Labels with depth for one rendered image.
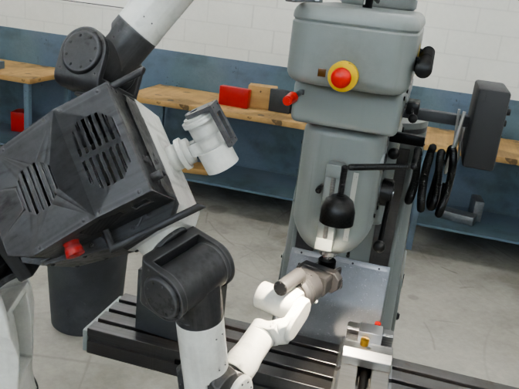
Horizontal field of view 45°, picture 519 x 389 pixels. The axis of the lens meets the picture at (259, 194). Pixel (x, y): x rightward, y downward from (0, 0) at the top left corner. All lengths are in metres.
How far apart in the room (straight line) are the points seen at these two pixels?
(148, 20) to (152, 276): 0.47
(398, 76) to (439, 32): 4.41
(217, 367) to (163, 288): 0.23
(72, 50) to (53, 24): 5.58
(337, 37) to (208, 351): 0.65
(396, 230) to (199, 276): 1.00
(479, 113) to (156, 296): 0.99
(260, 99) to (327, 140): 4.01
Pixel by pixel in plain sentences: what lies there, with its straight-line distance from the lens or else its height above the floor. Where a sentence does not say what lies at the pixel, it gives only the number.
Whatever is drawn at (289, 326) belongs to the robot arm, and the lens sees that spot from 1.40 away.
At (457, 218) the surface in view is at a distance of 5.39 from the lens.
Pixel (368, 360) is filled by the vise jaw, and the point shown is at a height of 1.05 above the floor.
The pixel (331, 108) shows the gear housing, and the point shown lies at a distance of 1.41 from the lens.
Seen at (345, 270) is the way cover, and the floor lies 1.09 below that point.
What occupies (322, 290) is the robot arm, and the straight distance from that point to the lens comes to 1.55.
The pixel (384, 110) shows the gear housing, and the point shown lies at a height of 1.69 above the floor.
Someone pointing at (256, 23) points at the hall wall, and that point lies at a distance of 5.93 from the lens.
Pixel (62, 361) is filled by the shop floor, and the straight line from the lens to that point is 3.45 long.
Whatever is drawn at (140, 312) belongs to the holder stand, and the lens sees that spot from 1.82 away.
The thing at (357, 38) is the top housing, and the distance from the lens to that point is 1.29.
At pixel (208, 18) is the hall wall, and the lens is 6.07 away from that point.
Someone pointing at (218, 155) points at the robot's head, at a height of 1.61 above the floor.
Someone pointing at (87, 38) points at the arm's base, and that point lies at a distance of 1.21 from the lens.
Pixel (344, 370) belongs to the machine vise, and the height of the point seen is 1.03.
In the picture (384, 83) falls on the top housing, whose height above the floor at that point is 1.76.
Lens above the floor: 1.92
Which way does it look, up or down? 19 degrees down
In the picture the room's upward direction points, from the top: 7 degrees clockwise
